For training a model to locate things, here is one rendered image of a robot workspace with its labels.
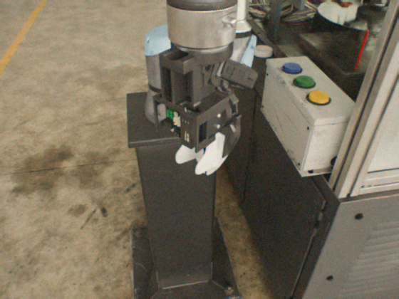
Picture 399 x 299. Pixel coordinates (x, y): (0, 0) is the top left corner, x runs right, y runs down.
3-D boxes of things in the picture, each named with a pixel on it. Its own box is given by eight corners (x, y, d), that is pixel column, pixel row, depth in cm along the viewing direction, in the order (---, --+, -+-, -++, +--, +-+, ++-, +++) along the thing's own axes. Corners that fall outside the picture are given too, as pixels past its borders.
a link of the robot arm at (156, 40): (153, 67, 92) (148, 18, 83) (201, 70, 90) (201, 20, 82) (141, 88, 83) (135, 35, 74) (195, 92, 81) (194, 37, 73)
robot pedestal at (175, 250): (135, 317, 122) (94, 166, 75) (132, 230, 152) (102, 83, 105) (240, 298, 128) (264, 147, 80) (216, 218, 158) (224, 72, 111)
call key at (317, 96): (330, 107, 68) (333, 99, 67) (312, 109, 68) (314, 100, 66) (321, 97, 71) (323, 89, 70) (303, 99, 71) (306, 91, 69)
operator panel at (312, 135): (346, 171, 74) (368, 114, 64) (300, 176, 72) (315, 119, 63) (296, 105, 95) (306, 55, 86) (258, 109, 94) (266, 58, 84)
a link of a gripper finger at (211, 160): (186, 189, 49) (184, 139, 43) (211, 169, 52) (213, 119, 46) (202, 200, 47) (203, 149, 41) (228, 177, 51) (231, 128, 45)
